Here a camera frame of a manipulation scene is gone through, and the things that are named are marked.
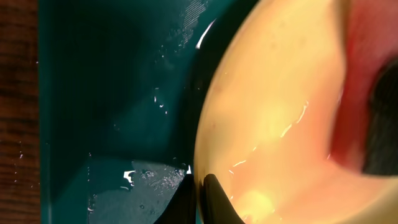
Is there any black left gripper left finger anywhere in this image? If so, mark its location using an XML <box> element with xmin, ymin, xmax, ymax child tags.
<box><xmin>154</xmin><ymin>174</ymin><xmax>197</xmax><ymax>224</ymax></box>

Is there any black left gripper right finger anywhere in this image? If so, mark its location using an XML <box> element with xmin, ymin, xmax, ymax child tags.
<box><xmin>201</xmin><ymin>174</ymin><xmax>244</xmax><ymax>224</ymax></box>

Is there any yellow-green plate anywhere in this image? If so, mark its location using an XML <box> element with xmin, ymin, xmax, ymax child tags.
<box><xmin>194</xmin><ymin>0</ymin><xmax>397</xmax><ymax>223</ymax></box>

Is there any red black sponge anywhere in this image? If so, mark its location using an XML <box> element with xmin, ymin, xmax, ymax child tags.
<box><xmin>331</xmin><ymin>0</ymin><xmax>397</xmax><ymax>176</ymax></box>

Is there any teal plastic tray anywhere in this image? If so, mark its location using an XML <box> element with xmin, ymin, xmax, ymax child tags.
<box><xmin>38</xmin><ymin>0</ymin><xmax>255</xmax><ymax>223</ymax></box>

